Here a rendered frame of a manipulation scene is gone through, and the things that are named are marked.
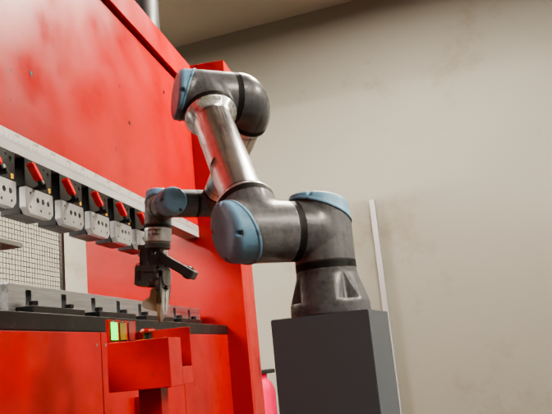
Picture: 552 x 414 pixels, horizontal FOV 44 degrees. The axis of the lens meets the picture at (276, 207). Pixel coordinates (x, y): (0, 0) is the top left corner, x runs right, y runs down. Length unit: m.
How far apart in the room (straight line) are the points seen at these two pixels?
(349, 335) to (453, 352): 3.96
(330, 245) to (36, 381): 0.90
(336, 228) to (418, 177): 4.03
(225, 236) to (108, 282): 2.55
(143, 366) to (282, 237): 0.67
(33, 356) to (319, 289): 0.85
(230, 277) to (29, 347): 1.86
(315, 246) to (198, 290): 2.34
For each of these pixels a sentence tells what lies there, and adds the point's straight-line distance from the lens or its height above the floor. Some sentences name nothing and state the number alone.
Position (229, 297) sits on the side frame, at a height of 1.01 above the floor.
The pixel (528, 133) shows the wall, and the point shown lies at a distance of 5.31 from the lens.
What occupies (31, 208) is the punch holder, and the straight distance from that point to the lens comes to 2.11.
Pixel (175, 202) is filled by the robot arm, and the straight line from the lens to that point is 1.80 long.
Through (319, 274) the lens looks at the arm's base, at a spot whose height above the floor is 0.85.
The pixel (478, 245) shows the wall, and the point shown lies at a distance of 5.16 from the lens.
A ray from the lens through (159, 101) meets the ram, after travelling 3.33.
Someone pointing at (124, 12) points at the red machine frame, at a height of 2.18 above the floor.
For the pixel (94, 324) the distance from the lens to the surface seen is 2.14.
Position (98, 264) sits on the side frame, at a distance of 3.79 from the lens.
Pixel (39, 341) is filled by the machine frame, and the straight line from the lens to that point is 1.87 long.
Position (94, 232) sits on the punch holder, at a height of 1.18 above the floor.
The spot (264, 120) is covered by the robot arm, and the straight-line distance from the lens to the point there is 1.61.
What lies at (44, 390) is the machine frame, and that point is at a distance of 1.88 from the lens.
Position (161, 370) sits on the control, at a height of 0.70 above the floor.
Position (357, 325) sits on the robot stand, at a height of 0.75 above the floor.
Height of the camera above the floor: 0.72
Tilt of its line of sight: 12 degrees up
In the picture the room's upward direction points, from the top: 6 degrees counter-clockwise
